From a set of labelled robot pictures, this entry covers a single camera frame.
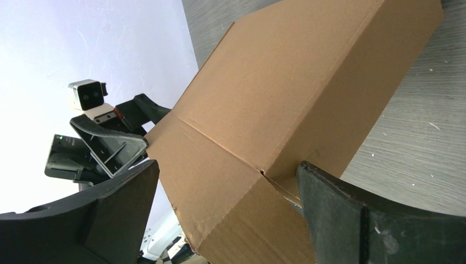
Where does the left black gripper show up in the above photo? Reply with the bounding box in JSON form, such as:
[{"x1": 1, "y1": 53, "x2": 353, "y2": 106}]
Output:
[{"x1": 44, "y1": 93, "x2": 171, "y2": 184}]

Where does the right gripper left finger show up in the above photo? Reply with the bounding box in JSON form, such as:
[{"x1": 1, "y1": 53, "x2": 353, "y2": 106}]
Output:
[{"x1": 1, "y1": 159, "x2": 160, "y2": 263}]

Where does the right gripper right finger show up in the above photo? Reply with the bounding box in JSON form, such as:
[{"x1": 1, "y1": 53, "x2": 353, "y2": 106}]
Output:
[{"x1": 296, "y1": 161, "x2": 465, "y2": 263}]

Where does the brown cardboard box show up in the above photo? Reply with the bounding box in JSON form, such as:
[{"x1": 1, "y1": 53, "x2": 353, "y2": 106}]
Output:
[{"x1": 146, "y1": 0, "x2": 443, "y2": 263}]

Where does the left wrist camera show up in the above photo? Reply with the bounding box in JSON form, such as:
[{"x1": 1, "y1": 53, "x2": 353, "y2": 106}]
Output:
[{"x1": 68, "y1": 79, "x2": 114, "y2": 119}]

